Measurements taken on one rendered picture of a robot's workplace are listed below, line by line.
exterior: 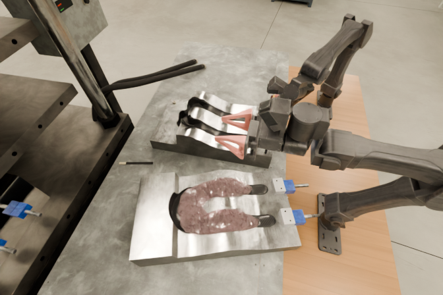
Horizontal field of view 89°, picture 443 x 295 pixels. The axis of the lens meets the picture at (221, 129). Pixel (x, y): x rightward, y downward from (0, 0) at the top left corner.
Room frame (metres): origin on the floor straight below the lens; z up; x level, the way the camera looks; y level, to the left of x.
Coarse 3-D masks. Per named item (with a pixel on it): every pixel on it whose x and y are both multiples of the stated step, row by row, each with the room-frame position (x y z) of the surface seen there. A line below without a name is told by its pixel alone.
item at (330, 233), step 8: (320, 200) 0.32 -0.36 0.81; (320, 208) 0.29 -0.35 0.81; (320, 216) 0.26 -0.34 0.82; (320, 224) 0.24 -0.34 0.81; (328, 224) 0.23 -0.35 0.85; (320, 232) 0.21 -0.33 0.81; (328, 232) 0.21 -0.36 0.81; (336, 232) 0.21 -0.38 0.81; (320, 240) 0.19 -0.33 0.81; (328, 240) 0.19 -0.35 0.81; (336, 240) 0.19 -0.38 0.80; (320, 248) 0.16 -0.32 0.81; (328, 248) 0.16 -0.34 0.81; (336, 248) 0.16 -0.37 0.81
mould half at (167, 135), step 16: (192, 96) 0.74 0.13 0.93; (208, 96) 0.75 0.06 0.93; (176, 112) 0.72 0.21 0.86; (192, 112) 0.65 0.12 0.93; (208, 112) 0.66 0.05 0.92; (256, 112) 0.69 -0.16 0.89; (160, 128) 0.62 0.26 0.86; (176, 128) 0.62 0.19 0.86; (192, 128) 0.56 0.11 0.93; (224, 128) 0.60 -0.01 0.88; (160, 144) 0.55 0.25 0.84; (176, 144) 0.53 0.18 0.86; (192, 144) 0.52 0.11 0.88; (208, 144) 0.51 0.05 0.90; (224, 160) 0.49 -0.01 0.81; (240, 160) 0.48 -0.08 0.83; (256, 160) 0.47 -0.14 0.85
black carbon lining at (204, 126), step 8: (192, 104) 0.68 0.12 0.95; (200, 104) 0.71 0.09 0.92; (208, 104) 0.70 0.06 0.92; (184, 112) 0.62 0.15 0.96; (216, 112) 0.68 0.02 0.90; (224, 112) 0.69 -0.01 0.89; (184, 120) 0.66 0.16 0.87; (192, 120) 0.61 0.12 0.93; (232, 120) 0.65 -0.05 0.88; (240, 120) 0.65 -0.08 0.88; (200, 128) 0.57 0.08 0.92; (208, 128) 0.58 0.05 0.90; (216, 128) 0.59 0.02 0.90
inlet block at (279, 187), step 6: (276, 180) 0.37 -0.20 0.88; (282, 180) 0.36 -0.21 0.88; (288, 180) 0.37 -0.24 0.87; (276, 186) 0.34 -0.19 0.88; (282, 186) 0.34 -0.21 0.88; (288, 186) 0.35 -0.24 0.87; (294, 186) 0.35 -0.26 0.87; (300, 186) 0.35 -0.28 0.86; (306, 186) 0.35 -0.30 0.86; (276, 192) 0.32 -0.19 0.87; (282, 192) 0.32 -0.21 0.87; (288, 192) 0.33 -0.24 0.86; (294, 192) 0.33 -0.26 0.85
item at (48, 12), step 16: (32, 0) 0.69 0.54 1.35; (48, 0) 0.72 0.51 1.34; (48, 16) 0.70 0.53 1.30; (48, 32) 0.70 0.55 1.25; (64, 32) 0.71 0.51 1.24; (64, 48) 0.70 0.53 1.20; (80, 64) 0.71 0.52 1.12; (80, 80) 0.69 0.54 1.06; (96, 96) 0.70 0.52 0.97; (112, 112) 0.73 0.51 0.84
